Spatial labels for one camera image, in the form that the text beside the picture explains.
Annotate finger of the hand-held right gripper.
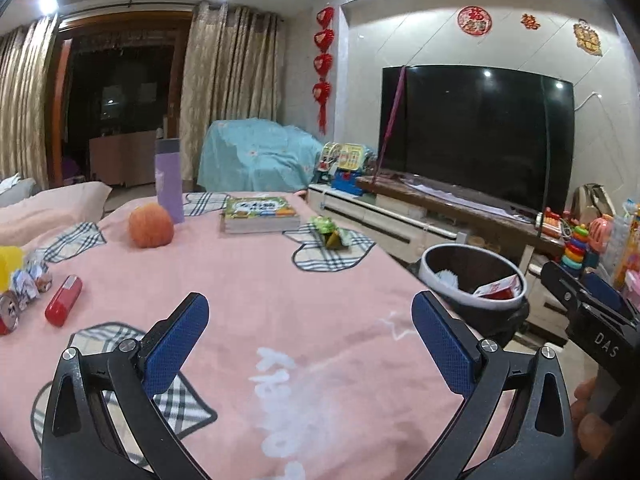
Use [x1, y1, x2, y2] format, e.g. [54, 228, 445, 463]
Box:
[582, 272, 637, 320]
[540, 260, 593, 313]

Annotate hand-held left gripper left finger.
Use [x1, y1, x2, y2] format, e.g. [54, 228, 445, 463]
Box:
[41, 291, 211, 480]

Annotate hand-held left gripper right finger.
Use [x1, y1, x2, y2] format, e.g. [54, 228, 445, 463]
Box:
[411, 290, 576, 480]

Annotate small white pink carton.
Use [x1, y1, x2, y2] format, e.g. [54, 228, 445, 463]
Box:
[472, 275, 523, 301]

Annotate black white-rimmed trash bin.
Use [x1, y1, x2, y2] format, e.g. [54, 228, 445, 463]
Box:
[417, 243, 530, 351]

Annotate person's right hand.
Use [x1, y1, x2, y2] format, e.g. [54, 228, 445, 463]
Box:
[570, 377, 608, 461]

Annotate pink plastic toy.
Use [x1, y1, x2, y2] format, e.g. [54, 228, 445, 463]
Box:
[587, 215, 616, 261]

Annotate red toy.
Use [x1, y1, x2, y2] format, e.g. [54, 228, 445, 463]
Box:
[542, 207, 576, 241]

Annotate beige backpack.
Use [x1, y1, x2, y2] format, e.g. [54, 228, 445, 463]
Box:
[570, 183, 617, 226]

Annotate red tube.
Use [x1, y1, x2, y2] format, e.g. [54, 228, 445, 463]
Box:
[45, 275, 83, 327]

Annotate orange round fruit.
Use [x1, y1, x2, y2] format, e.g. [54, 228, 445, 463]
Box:
[128, 203, 175, 249]

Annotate white wood-top TV cabinet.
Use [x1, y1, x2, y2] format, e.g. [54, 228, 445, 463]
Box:
[306, 176, 576, 346]

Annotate crumpled foil wrappers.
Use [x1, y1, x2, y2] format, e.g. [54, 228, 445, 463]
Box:
[10, 251, 55, 306]

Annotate purple bottle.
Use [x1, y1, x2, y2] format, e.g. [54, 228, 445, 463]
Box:
[154, 137, 186, 224]

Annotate green crumpled wrapper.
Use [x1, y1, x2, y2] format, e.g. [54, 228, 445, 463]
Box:
[307, 215, 353, 251]

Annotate red silver can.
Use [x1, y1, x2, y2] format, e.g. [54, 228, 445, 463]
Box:
[0, 291, 22, 336]

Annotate black television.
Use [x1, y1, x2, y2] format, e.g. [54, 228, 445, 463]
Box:
[378, 65, 576, 221]

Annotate yellow toy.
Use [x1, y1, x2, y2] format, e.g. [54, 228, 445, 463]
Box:
[0, 246, 25, 293]

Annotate cream sofa throw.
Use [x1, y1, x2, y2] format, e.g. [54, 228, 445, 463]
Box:
[0, 181, 113, 246]

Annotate light wooden cabinet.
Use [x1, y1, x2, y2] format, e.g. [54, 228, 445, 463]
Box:
[89, 130, 158, 187]

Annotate teal furniture cover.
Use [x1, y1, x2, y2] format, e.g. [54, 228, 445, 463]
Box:
[197, 119, 325, 193]

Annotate toy cash register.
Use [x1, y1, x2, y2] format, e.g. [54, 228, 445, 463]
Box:
[315, 141, 378, 195]

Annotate grey cushion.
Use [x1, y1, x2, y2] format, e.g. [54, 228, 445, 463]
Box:
[0, 175, 38, 208]

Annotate pink rod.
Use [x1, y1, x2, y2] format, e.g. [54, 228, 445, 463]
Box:
[375, 66, 407, 181]

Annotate beige curtain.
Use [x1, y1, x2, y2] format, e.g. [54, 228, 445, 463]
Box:
[179, 1, 286, 183]
[0, 15, 60, 191]

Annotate stacking ring toy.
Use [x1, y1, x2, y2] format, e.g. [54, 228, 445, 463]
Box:
[560, 224, 591, 273]

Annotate gold wall decal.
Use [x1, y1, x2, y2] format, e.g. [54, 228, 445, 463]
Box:
[572, 19, 603, 57]

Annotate wooden door frame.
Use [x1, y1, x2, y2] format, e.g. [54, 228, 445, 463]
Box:
[44, 10, 193, 191]

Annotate round red wall decal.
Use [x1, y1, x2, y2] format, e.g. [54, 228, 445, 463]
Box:
[457, 6, 493, 36]

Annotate red hanging ornament string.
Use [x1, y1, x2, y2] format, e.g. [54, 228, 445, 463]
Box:
[312, 6, 336, 136]

